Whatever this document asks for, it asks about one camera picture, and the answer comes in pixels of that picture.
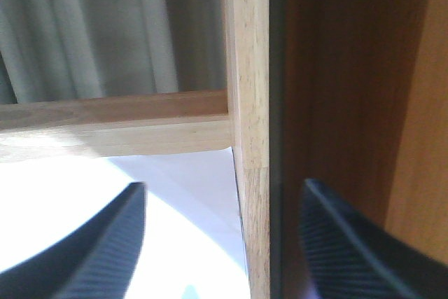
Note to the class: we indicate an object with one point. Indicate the grey green curtain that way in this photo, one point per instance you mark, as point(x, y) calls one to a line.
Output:
point(78, 49)

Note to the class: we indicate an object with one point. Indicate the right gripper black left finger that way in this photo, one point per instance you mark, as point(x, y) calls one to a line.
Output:
point(97, 260)

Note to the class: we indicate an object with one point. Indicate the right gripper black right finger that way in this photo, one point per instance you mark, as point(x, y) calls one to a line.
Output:
point(349, 256)

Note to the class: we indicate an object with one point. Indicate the white paper stack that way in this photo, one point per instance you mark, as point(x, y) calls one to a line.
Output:
point(193, 245)

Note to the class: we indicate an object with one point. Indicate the wooden shelf unit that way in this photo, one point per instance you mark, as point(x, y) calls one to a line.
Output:
point(349, 92)

